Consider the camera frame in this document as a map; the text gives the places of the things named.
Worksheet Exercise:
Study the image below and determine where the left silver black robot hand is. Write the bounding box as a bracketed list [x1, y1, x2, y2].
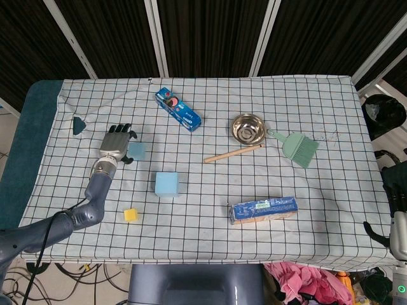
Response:
[97, 123, 138, 165]

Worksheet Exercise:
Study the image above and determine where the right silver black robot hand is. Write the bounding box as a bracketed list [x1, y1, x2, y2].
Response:
[363, 161, 407, 262]

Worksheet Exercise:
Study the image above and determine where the small light blue block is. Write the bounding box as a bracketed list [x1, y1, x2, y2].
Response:
[127, 142, 147, 161]

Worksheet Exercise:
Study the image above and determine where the small yellow foam cube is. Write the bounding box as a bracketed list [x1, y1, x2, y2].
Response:
[123, 208, 140, 224]

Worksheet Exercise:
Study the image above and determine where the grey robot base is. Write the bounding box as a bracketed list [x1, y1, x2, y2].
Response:
[127, 263, 265, 305]

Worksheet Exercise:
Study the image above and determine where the dark green bag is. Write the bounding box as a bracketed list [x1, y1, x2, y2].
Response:
[359, 266, 394, 305]

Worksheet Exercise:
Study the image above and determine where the large blue foam cube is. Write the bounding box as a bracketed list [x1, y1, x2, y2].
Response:
[155, 172, 180, 198]

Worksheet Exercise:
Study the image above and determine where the black chair base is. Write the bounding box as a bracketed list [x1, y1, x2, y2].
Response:
[374, 149, 402, 179]

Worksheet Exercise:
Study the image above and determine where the blue Oreo cookie box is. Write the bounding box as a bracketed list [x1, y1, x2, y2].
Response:
[155, 87, 203, 133]

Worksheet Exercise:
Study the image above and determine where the yellow plastic object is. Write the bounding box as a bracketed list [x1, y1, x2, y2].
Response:
[336, 269, 354, 295]

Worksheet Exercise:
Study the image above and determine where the teal table cover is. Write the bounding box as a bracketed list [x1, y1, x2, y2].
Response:
[0, 79, 87, 230]

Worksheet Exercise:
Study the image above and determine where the pink cloth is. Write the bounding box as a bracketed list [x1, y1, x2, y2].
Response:
[263, 262, 353, 305]

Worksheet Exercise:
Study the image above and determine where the white checkered tablecloth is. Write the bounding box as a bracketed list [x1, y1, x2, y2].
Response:
[17, 74, 403, 266]

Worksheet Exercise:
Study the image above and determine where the black plastic bag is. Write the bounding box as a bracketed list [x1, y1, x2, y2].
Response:
[362, 93, 407, 140]

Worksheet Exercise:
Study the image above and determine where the wooden stick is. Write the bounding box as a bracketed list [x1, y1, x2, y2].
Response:
[203, 143, 265, 164]

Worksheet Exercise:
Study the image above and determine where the green hand brush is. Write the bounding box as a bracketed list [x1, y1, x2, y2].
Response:
[266, 128, 320, 168]

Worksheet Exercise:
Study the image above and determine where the stainless steel bowl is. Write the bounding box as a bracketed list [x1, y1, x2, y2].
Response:
[231, 113, 265, 144]

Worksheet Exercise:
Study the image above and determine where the blue orange biscuit box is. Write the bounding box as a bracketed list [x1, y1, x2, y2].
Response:
[228, 196, 300, 226]

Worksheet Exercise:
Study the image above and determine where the white partition frame bar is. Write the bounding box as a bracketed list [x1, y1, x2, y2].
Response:
[351, 12, 407, 87]
[144, 0, 169, 78]
[43, 0, 98, 79]
[249, 0, 281, 77]

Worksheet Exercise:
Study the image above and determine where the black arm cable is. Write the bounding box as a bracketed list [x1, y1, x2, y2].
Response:
[25, 196, 90, 305]

